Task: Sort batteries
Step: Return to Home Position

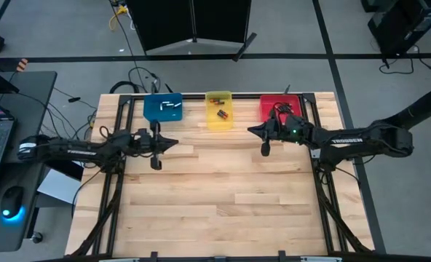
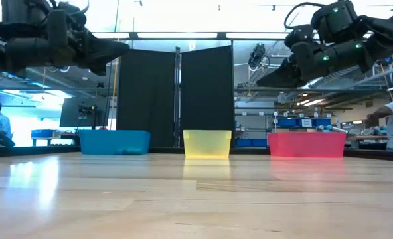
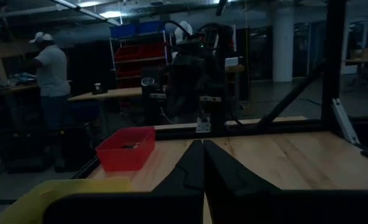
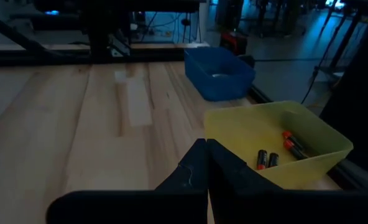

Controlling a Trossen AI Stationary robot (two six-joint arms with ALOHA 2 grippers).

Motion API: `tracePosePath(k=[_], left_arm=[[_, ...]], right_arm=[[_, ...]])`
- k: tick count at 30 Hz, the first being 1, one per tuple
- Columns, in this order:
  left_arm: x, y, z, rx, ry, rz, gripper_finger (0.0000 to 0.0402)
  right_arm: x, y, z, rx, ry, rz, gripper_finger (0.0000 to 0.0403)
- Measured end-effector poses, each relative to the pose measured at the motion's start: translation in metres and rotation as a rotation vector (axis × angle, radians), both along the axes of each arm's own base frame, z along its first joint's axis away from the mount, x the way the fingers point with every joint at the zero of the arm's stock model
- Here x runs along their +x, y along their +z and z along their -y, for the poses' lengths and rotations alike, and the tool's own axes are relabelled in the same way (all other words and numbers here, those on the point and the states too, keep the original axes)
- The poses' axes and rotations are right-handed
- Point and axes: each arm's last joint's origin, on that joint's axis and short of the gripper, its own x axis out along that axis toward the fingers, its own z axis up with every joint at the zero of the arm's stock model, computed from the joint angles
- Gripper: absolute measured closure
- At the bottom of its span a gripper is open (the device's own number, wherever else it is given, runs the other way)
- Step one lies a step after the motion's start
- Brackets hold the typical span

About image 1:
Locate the white sheet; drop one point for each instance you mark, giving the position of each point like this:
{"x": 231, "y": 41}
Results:
{"x": 60, "y": 189}

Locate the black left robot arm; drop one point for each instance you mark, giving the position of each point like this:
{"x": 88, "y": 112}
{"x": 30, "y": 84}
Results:
{"x": 81, "y": 153}

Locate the black computer mouse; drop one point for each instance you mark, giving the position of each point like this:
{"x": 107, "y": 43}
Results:
{"x": 11, "y": 200}

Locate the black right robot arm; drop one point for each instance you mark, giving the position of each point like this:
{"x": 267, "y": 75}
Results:
{"x": 346, "y": 140}

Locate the black caster wheel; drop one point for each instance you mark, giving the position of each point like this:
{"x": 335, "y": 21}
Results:
{"x": 37, "y": 237}

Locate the blue plastic bin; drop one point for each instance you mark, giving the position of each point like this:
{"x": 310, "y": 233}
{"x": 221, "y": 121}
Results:
{"x": 164, "y": 115}

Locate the orange black striped tag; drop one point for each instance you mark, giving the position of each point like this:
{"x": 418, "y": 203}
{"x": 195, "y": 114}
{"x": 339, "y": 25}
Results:
{"x": 22, "y": 64}

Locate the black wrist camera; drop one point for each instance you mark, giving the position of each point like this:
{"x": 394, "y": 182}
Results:
{"x": 265, "y": 149}
{"x": 156, "y": 163}

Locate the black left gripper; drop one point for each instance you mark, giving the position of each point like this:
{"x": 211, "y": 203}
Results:
{"x": 142, "y": 142}

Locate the black divider panel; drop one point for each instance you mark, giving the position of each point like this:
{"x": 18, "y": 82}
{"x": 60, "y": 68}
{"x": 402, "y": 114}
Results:
{"x": 164, "y": 22}
{"x": 222, "y": 18}

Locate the red plastic bin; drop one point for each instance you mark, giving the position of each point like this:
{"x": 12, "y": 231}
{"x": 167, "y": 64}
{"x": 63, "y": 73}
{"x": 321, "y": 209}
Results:
{"x": 266, "y": 102}

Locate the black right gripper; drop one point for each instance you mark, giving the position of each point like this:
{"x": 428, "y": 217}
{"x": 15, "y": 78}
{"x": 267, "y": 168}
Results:
{"x": 288, "y": 130}

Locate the black equipment cart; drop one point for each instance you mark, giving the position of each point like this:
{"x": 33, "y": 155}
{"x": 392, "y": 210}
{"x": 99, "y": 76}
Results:
{"x": 401, "y": 22}

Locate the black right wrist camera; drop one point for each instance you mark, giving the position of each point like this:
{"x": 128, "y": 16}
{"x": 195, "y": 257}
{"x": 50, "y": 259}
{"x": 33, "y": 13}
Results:
{"x": 265, "y": 149}

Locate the yellow translucent plastic bin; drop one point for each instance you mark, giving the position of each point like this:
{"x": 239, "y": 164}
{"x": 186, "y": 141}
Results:
{"x": 219, "y": 124}

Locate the black aluminium rig frame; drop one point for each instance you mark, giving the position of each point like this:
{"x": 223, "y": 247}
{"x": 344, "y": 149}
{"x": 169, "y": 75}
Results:
{"x": 193, "y": 97}

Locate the black desk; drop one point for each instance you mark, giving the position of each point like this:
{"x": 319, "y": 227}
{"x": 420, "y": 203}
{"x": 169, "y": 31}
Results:
{"x": 30, "y": 109}

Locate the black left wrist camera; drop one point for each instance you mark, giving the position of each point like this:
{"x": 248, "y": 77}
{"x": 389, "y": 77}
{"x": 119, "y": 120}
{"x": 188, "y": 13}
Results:
{"x": 156, "y": 163}

